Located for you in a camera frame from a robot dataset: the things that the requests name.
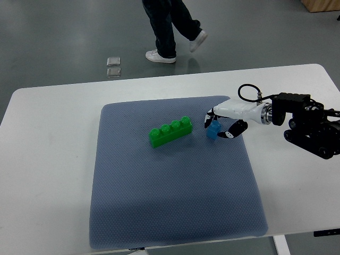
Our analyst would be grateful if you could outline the wooden box corner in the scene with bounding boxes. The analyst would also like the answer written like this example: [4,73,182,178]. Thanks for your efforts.
[301,0,339,13]

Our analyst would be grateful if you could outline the white table leg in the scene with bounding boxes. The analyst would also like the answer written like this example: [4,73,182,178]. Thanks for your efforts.
[273,235,291,255]

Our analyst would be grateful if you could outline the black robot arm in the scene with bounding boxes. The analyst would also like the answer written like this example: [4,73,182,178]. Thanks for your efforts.
[271,92,339,159]

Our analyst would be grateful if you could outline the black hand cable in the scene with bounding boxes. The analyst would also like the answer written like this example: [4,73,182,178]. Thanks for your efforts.
[237,83,274,104]

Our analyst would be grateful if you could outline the blue-grey textured mat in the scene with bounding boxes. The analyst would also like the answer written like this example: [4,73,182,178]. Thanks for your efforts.
[89,96,268,249]

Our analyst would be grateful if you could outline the upper metal floor plate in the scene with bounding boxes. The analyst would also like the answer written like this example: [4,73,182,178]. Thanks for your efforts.
[107,57,121,66]

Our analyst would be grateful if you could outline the blue toy block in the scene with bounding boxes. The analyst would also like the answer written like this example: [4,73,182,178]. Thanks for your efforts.
[206,120,222,140]

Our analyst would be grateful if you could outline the person legs dark trousers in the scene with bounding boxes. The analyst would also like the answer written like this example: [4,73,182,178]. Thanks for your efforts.
[142,0,207,64]

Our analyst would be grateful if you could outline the black table control panel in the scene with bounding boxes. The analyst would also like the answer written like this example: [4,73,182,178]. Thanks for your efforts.
[313,228,340,237]

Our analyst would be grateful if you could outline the green four-stud toy block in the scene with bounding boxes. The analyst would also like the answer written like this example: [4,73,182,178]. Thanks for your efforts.
[148,116,193,148]

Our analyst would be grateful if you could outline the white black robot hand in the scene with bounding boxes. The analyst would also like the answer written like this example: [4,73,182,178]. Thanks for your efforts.
[205,99,272,139]

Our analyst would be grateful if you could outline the black label under table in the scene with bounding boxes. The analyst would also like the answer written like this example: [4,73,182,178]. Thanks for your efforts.
[129,247,145,252]

